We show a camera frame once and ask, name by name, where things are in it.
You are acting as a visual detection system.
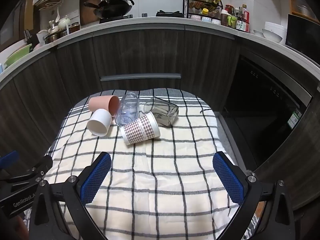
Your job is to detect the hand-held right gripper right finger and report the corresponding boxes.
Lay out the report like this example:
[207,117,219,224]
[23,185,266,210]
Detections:
[212,151,295,240]

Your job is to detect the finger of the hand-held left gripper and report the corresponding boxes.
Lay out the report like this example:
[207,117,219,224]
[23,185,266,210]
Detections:
[6,155,53,183]
[0,151,20,173]

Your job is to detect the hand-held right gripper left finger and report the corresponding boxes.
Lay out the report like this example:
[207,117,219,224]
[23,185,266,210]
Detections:
[29,152,112,240]

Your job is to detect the white cup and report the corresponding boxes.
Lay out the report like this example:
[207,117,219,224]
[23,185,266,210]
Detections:
[87,108,112,137]

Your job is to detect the checkered paper cup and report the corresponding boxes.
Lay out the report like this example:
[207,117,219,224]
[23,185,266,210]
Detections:
[120,112,161,146]

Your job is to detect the pink cup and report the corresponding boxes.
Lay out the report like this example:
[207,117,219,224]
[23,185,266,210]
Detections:
[88,95,120,117]

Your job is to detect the clear plastic cup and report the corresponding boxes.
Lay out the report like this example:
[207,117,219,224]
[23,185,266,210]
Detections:
[115,92,139,127]

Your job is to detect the grey glass cup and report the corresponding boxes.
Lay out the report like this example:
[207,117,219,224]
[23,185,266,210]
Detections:
[143,96,179,127]

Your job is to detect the checked cream cloth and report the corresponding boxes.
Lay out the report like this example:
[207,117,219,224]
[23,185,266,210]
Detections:
[24,88,259,240]

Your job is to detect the black built-in dishwasher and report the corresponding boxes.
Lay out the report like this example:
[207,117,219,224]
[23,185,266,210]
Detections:
[219,54,313,172]

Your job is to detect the green bowl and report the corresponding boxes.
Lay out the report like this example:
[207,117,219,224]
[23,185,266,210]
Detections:
[5,44,33,68]

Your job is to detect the black knife block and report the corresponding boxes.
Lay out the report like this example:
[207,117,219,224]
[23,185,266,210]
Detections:
[24,29,40,47]

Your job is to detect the metal pot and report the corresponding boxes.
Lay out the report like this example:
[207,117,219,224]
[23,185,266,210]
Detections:
[44,29,68,43]

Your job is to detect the dark wood cabinet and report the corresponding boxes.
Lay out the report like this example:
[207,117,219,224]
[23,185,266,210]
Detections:
[0,26,241,160]

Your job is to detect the white teapot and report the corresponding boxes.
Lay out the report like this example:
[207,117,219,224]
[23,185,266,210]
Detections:
[57,16,71,31]

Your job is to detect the white bowls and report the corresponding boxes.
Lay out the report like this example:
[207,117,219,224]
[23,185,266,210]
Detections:
[264,22,287,44]

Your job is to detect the dark sauce bottle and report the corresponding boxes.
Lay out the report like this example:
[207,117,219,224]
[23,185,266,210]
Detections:
[236,4,250,32]

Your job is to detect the dark wooden cutting board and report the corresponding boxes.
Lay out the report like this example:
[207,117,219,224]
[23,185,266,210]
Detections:
[79,0,102,25]

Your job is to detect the black microwave oven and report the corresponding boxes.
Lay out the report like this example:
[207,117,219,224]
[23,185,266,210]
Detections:
[285,14,320,63]

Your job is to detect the red lid jar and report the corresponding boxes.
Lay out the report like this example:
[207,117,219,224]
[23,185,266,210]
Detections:
[221,4,234,27]

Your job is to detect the black wok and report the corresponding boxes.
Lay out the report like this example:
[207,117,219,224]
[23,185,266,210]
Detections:
[83,0,135,19]

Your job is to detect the black gas stove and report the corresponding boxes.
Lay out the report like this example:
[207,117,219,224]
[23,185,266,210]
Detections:
[99,10,185,22]

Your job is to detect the black spice rack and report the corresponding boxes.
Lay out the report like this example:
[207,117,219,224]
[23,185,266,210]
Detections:
[183,0,224,21]

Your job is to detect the grey drawer handle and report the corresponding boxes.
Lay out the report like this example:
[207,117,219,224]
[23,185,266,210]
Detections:
[100,73,181,82]

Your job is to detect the wooden wall cabinet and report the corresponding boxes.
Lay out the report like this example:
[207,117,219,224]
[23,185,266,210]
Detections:
[287,0,320,16]

